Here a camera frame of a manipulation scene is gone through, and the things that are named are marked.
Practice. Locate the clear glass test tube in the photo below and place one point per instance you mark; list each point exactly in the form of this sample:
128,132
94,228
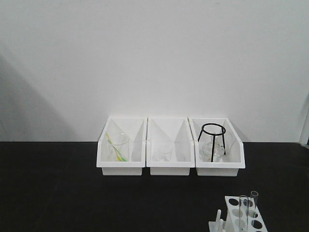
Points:
253,199
243,213

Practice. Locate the white test tube rack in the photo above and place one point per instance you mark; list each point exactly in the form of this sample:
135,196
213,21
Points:
230,224

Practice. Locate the middle white storage bin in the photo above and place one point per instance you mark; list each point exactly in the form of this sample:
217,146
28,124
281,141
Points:
176,133

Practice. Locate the white storage bin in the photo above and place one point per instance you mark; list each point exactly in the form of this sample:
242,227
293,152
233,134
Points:
121,147
176,133
231,162

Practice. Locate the small clear glass beaker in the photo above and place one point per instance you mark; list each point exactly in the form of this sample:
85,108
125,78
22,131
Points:
165,152

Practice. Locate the large clear glass beaker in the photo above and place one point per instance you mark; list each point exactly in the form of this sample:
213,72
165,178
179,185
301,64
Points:
120,147

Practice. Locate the left white storage bin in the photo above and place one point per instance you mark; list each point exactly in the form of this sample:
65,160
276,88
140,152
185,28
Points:
121,147

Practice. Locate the yellow green stirring stick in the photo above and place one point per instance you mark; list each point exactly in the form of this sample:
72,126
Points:
116,149

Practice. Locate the clear glassware in right bin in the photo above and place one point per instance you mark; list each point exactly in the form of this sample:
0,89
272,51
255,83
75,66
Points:
212,154

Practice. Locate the right white storage bin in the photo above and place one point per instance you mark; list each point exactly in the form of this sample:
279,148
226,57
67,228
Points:
231,162

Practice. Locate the black wire tripod stand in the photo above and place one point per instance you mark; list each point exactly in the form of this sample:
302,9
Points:
215,132

